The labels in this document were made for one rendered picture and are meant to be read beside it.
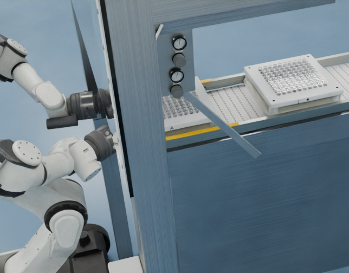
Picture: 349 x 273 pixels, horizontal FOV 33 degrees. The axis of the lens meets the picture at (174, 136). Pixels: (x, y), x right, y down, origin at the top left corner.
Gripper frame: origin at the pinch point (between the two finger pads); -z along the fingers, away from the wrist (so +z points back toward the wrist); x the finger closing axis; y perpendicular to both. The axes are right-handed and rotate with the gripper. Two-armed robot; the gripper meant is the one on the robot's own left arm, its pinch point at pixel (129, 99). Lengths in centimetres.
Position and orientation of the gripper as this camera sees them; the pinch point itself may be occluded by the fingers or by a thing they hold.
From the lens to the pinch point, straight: 187.8
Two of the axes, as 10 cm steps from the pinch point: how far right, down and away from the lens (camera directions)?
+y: 1.2, 5.9, -8.0
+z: -9.9, 1.3, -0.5
